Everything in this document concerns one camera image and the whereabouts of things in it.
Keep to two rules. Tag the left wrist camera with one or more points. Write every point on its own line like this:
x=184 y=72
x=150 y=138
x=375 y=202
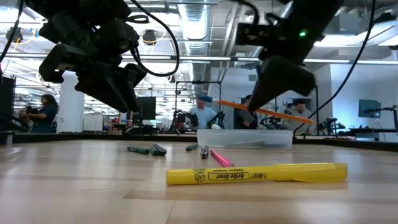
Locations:
x=115 y=39

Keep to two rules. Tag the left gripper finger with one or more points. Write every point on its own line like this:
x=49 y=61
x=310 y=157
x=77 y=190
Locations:
x=139 y=81
x=109 y=87

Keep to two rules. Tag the yellow highlighter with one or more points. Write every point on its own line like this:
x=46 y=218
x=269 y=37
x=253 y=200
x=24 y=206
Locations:
x=248 y=175

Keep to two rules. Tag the clear plastic supply box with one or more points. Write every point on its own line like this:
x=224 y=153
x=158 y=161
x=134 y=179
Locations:
x=245 y=140

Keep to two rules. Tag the matte black pen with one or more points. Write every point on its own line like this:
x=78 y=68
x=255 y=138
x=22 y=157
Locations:
x=204 y=152

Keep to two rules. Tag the wall-mounted monitor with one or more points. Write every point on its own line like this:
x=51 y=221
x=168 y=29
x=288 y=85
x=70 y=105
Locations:
x=368 y=107

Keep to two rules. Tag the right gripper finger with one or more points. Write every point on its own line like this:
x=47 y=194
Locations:
x=283 y=77

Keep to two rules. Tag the pink pencil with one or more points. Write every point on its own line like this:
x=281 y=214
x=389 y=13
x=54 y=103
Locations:
x=221 y=158

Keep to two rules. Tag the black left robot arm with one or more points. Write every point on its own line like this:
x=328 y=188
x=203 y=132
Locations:
x=77 y=12

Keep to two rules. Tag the white cabinet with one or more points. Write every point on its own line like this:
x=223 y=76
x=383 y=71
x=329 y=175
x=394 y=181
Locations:
x=93 y=123

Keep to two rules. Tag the white pillar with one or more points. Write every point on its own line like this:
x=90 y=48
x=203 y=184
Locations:
x=71 y=105

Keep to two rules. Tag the black frame stand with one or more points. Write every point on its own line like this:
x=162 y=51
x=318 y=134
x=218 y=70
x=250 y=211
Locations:
x=199 y=82
x=316 y=105

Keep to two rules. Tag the person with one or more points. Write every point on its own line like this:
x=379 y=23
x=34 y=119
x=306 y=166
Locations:
x=203 y=116
x=43 y=115
x=298 y=123
x=245 y=118

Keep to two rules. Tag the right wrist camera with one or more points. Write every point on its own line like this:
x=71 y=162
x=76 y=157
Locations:
x=252 y=34

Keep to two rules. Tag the black aluminium table frame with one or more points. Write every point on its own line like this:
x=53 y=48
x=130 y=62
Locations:
x=93 y=137

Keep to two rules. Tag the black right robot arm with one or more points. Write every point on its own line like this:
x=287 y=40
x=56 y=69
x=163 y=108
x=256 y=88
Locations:
x=317 y=9

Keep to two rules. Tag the silver ventilation duct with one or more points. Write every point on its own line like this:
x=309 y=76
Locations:
x=196 y=31

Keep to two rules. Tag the black monitor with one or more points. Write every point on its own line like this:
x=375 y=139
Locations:
x=147 y=109

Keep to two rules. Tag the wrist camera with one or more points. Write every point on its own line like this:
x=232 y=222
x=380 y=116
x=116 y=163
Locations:
x=115 y=39
x=252 y=34

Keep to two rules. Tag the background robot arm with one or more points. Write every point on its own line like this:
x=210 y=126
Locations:
x=329 y=124
x=183 y=119
x=270 y=121

